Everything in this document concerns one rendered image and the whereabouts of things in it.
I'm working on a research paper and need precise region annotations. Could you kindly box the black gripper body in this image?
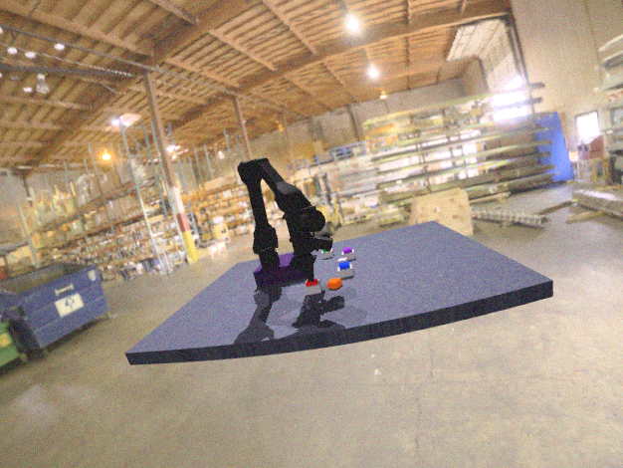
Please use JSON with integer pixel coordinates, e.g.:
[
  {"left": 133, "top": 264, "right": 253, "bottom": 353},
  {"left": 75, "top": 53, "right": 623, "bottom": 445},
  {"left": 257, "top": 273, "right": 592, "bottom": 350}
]
[{"left": 289, "top": 232, "right": 313, "bottom": 270}]

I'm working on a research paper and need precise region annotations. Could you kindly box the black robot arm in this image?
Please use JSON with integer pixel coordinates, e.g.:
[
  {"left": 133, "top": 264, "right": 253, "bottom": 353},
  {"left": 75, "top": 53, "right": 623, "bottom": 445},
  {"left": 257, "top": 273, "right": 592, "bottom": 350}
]
[{"left": 237, "top": 157, "right": 333, "bottom": 270}]

